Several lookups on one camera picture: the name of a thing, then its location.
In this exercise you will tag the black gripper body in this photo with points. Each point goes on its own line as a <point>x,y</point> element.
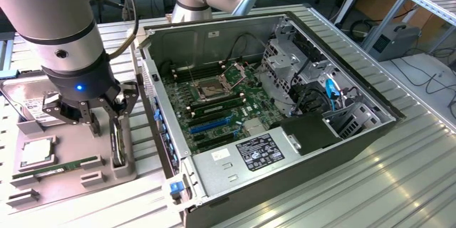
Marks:
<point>93,78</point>

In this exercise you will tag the black and green graphics card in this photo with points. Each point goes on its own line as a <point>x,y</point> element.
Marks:
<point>119,145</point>

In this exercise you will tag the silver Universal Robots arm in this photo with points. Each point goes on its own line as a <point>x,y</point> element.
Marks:
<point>54,11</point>

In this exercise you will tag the silver hard disk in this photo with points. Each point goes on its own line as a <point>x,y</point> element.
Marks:
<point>22,92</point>

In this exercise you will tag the grey parts rack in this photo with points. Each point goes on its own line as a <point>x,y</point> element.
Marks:
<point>71,145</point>

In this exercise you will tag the silver CPU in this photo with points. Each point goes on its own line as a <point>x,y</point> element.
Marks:
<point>35,152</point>

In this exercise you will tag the blue disk carrier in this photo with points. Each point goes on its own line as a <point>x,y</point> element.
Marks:
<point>9,74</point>

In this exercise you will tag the thin metal locking lever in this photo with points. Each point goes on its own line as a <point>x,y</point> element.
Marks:
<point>191,74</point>

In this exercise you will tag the black RAM slot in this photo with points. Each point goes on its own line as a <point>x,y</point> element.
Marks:
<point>203,75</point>
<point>229,97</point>
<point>207,67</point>

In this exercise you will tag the black expansion slot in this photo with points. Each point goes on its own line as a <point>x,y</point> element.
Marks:
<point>207,119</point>
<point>218,142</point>

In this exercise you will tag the CPU socket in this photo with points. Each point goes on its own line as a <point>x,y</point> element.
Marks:
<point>213,89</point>

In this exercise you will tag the green RAM stick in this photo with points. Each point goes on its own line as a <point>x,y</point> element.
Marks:
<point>54,169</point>
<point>218,108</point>

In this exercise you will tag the blue expansion slot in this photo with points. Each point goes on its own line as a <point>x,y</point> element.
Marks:
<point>210,126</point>

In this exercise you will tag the black office chair base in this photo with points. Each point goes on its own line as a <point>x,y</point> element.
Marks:
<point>103,1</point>

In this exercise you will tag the metal socket cover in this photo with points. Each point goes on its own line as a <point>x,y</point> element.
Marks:
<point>237,74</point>

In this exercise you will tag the green motherboard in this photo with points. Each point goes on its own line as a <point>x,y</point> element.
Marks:
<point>258,100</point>

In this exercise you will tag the blue case latch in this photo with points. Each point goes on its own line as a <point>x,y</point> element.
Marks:
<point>177,187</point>

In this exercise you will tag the silver chipset heatsink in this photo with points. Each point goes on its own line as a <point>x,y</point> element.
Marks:
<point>255,127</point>

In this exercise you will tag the grey power supply with label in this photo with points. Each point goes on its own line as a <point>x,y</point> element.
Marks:
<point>214,174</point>

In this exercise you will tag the silver perforated drive cage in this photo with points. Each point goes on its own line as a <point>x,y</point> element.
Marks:
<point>282,59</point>

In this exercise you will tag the open black PC case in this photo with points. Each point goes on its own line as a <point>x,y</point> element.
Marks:
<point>250,206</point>

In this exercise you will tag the silver disk bay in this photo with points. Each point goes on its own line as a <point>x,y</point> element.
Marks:
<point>353,124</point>

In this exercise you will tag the aluminium frame table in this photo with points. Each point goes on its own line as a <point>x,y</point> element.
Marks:
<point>427,1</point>

